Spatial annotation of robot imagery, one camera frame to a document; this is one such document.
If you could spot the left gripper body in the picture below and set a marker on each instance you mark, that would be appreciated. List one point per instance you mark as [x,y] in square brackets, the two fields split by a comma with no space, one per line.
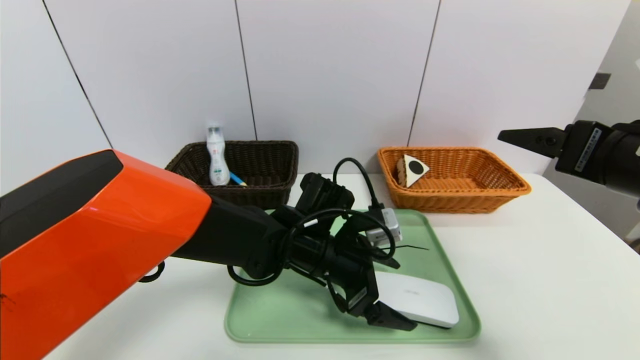
[361,298]

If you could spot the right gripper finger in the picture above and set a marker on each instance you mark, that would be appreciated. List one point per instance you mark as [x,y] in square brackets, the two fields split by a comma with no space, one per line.
[532,141]

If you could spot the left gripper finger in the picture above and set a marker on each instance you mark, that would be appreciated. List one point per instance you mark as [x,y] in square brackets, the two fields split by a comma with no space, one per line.
[387,260]
[390,319]

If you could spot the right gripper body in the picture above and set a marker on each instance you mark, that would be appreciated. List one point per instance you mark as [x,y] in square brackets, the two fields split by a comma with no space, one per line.
[585,148]

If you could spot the white rectangular case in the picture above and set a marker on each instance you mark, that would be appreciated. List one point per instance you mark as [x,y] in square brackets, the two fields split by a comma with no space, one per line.
[425,297]

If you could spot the chocolate blueberry cake slice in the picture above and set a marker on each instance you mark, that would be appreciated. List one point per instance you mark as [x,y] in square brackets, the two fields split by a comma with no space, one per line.
[415,170]

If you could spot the blue and yellow spoon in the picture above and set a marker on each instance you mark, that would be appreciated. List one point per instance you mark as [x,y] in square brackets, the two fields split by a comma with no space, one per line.
[237,179]

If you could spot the clear lotion bottle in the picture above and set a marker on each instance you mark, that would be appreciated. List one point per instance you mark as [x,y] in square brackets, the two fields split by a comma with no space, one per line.
[217,160]

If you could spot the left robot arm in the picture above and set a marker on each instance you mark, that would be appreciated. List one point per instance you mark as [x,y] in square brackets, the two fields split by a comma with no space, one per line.
[125,235]

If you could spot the orange wicker basket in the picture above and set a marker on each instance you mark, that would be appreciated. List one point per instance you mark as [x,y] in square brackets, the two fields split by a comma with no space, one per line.
[450,200]

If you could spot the dark brown wicker basket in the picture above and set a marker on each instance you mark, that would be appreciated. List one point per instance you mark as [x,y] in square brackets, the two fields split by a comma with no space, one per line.
[265,170]

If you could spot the green plastic tray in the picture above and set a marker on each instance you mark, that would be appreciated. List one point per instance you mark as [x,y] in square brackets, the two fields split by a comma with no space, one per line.
[280,310]

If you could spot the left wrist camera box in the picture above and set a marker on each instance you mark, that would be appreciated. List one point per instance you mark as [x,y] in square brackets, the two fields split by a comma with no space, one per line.
[387,227]

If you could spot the dark square wall fixture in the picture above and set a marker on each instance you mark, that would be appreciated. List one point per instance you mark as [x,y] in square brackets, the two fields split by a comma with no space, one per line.
[599,81]

